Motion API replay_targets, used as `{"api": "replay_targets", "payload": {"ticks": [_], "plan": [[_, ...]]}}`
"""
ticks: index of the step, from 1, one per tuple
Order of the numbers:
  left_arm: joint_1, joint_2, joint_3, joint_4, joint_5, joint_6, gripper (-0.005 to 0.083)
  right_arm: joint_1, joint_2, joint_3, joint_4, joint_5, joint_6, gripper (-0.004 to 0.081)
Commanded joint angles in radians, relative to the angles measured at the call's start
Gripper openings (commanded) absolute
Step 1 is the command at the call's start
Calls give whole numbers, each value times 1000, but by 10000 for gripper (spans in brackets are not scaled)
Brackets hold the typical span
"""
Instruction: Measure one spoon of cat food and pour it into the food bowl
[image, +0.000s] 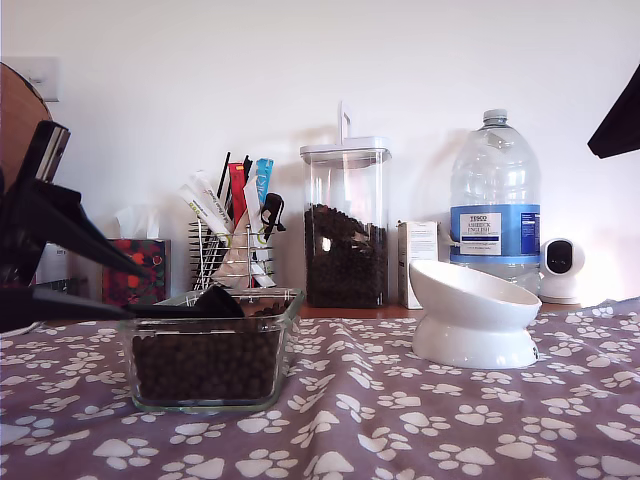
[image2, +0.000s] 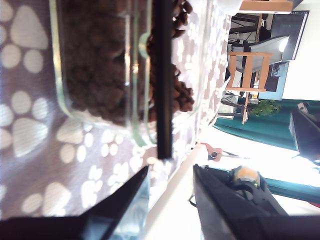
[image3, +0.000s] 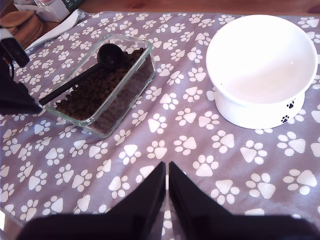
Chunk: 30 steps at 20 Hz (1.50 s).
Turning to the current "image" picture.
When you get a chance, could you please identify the black measuring scoop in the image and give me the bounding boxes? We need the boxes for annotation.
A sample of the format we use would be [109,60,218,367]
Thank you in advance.
[124,284,247,320]

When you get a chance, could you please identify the white tilted cat bowl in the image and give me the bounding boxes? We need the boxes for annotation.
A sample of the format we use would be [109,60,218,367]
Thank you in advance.
[408,259,544,371]

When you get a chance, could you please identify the tin can white label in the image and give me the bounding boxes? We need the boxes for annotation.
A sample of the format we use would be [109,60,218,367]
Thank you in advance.
[35,241,81,285]

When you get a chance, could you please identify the white tissue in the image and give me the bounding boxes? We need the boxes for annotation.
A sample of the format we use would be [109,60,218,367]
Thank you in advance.
[112,203,161,241]

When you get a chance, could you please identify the floral tissue box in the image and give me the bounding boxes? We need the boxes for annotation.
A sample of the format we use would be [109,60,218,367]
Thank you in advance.
[102,238,172,307]

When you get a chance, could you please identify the round wooden board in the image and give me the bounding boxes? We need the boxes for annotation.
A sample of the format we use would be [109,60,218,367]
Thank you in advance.
[0,63,55,196]

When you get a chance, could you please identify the large clear water bottle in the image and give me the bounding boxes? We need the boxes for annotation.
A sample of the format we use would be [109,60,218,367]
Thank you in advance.
[448,109,543,297]

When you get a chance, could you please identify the white sachet green print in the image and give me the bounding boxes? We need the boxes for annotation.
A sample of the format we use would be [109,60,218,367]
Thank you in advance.
[175,183,232,236]

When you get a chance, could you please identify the white sachet red print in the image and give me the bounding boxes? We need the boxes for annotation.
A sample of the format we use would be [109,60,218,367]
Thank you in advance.
[188,170,237,234]

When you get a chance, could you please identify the glass container of kibble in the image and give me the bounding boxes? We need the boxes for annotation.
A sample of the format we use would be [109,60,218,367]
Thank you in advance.
[117,288,306,415]

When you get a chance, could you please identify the blue sachet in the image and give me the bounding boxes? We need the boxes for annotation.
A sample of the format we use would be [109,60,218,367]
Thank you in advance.
[253,158,275,207]

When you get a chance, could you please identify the black clip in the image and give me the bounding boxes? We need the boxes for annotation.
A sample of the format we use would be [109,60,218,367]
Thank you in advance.
[259,193,287,234]

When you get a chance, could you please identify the white carton box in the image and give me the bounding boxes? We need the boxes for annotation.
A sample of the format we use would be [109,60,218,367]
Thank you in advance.
[396,220,451,310]

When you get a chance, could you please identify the clear kibble canister white lid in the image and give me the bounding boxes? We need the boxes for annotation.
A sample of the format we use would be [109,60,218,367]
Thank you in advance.
[298,102,392,310]

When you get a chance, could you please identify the purple paw print cloth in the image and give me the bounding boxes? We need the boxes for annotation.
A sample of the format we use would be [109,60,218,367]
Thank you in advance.
[0,298,640,480]

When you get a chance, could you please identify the chrome wire holder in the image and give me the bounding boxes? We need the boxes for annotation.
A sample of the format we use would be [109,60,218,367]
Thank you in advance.
[187,219,275,292]

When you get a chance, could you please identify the white wall switch plate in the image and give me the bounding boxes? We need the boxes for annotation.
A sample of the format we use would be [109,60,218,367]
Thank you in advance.
[0,57,61,105]

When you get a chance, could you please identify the small white round camera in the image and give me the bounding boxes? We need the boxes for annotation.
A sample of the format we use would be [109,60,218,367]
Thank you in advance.
[537,237,586,304]

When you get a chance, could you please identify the white sachet green ring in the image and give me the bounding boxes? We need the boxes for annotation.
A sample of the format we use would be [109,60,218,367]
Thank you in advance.
[241,174,277,290]

